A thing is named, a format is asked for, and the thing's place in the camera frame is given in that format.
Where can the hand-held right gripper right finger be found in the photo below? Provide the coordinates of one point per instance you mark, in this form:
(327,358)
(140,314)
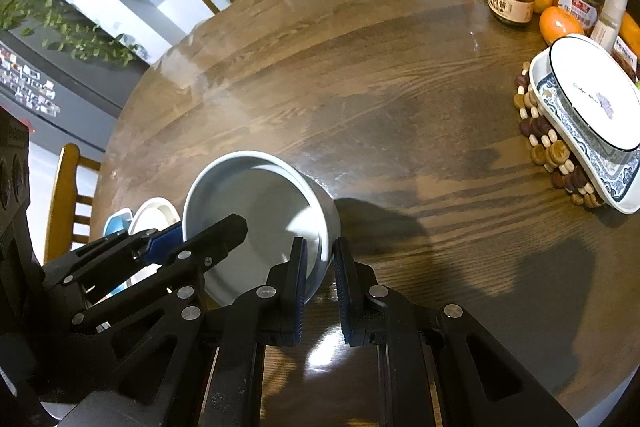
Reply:
(342,292)

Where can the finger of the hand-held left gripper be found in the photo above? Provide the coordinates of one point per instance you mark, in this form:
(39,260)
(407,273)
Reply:
(220,239)
(162,242)

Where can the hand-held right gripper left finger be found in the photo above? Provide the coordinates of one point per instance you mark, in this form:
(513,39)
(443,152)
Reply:
(299,289)

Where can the white straight-sided bowl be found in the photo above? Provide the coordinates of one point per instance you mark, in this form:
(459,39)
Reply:
(250,207)

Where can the blue patterned square plate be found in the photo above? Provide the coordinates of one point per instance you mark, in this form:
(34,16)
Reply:
(590,172)

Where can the large white bowl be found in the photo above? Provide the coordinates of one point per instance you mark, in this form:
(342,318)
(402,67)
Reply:
(150,214)

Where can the plain blue plate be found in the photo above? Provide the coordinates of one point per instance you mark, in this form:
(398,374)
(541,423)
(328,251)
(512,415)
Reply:
(116,222)

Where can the dark grey fridge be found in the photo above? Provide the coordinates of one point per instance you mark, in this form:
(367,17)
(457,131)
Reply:
(75,107)

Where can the group of fridge photos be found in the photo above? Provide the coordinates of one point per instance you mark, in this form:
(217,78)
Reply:
(30,89)

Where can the green trailing plant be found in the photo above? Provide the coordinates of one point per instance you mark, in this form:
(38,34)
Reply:
(70,29)

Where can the wooden bead trivet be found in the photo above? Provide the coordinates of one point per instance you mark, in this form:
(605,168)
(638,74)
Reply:
(547,152)

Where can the round white black-rimmed plate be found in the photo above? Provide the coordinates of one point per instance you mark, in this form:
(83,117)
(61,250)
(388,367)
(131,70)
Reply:
(595,92)

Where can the orange fruit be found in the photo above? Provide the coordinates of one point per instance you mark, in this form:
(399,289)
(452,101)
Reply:
(560,26)
(631,34)

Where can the red lid sauce jar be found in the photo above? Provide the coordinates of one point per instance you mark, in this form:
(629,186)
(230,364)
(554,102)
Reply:
(577,4)

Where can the white tube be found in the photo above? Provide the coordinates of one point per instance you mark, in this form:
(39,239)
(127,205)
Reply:
(612,14)

